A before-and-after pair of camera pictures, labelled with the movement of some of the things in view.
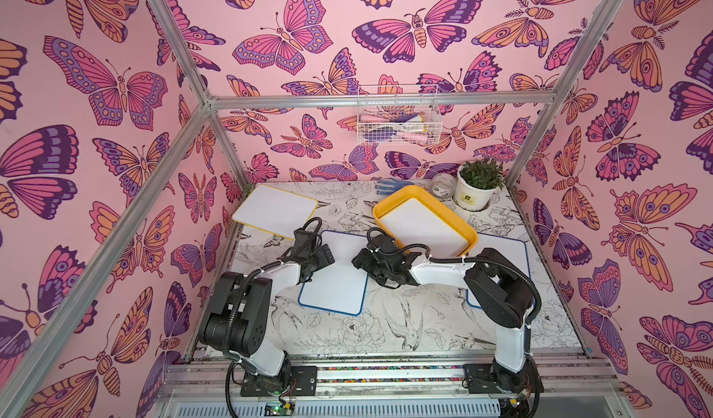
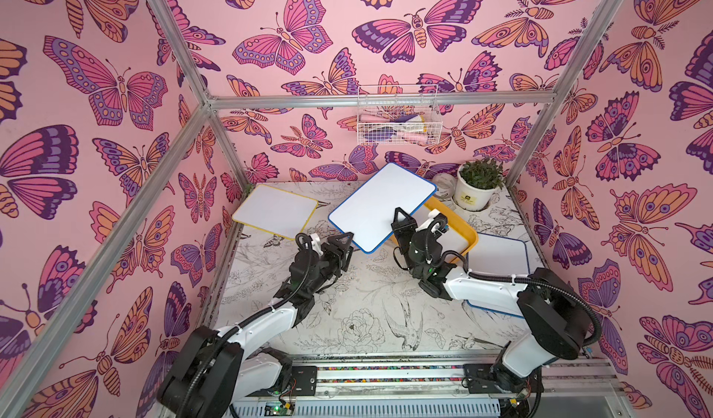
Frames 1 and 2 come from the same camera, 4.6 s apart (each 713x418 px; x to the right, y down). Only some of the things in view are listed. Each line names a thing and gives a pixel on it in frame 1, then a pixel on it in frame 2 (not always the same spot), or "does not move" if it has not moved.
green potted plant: [486, 174] does not move
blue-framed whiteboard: [340, 286] -> [369, 212]
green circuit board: [278, 411] does not move
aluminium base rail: [395, 384] does not move
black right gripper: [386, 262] -> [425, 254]
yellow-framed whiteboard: [277, 212] does not move
